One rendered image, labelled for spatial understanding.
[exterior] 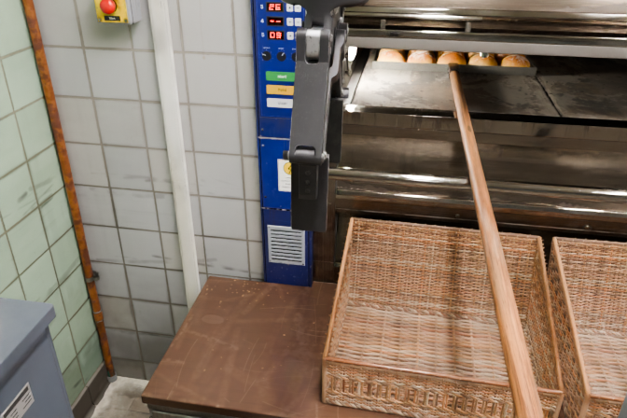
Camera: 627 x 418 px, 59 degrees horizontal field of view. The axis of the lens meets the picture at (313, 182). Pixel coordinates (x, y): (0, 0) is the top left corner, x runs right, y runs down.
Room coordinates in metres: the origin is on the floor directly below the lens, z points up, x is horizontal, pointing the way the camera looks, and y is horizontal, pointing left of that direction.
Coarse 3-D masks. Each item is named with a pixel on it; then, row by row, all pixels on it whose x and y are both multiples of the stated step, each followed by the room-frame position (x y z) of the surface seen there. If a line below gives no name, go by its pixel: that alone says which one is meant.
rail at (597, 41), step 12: (360, 36) 1.34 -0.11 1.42; (372, 36) 1.33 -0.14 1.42; (384, 36) 1.32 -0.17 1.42; (396, 36) 1.32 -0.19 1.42; (408, 36) 1.31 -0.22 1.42; (420, 36) 1.31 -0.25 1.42; (432, 36) 1.31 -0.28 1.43; (444, 36) 1.30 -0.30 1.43; (456, 36) 1.30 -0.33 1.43; (468, 36) 1.29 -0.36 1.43; (480, 36) 1.29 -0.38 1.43; (492, 36) 1.28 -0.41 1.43; (504, 36) 1.28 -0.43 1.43; (516, 36) 1.27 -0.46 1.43; (528, 36) 1.27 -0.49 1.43; (540, 36) 1.26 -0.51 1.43; (552, 36) 1.26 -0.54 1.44; (564, 36) 1.26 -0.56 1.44; (576, 36) 1.25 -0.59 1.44; (588, 36) 1.25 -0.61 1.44
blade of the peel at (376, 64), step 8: (376, 56) 2.07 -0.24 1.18; (376, 64) 1.91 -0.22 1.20; (384, 64) 1.91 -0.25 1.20; (392, 64) 1.91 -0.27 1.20; (400, 64) 1.90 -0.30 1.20; (408, 64) 1.90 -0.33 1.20; (416, 64) 1.89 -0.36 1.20; (424, 64) 1.89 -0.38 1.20; (432, 64) 1.88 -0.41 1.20; (440, 64) 1.88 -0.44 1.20; (464, 64) 1.87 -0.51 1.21; (464, 72) 1.87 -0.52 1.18; (472, 72) 1.86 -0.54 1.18; (480, 72) 1.86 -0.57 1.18; (488, 72) 1.85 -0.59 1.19; (496, 72) 1.85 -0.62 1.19; (504, 72) 1.85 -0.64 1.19; (512, 72) 1.84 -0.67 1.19; (520, 72) 1.84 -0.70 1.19; (528, 72) 1.83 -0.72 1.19
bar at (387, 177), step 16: (336, 176) 1.11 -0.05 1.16; (352, 176) 1.10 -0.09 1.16; (368, 176) 1.10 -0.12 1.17; (384, 176) 1.09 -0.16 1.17; (400, 176) 1.09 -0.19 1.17; (416, 176) 1.09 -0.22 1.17; (432, 176) 1.08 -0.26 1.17; (448, 176) 1.08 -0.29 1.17; (464, 176) 1.08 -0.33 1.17; (496, 192) 1.05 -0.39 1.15; (512, 192) 1.04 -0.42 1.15; (528, 192) 1.04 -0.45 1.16; (544, 192) 1.03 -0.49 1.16; (560, 192) 1.03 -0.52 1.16; (576, 192) 1.02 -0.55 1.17; (592, 192) 1.02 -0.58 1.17; (608, 192) 1.01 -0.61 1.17; (624, 192) 1.01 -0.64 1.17; (624, 400) 0.81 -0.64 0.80; (624, 416) 0.79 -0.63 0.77
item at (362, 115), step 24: (360, 120) 1.48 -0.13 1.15; (384, 120) 1.46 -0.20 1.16; (408, 120) 1.45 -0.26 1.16; (432, 120) 1.44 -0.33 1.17; (456, 120) 1.43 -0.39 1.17; (480, 120) 1.42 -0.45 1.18; (504, 120) 1.41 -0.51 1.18; (528, 120) 1.41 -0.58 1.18; (552, 120) 1.41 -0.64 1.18; (576, 120) 1.41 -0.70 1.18; (600, 120) 1.41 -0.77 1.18; (624, 120) 1.41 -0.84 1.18
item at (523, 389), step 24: (456, 72) 1.76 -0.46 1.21; (456, 96) 1.53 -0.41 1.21; (480, 168) 1.06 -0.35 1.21; (480, 192) 0.95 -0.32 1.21; (480, 216) 0.87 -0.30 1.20; (504, 264) 0.72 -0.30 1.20; (504, 288) 0.65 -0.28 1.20; (504, 312) 0.60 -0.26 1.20; (504, 336) 0.56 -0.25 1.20; (528, 360) 0.52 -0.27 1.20; (528, 384) 0.47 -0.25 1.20; (528, 408) 0.44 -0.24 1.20
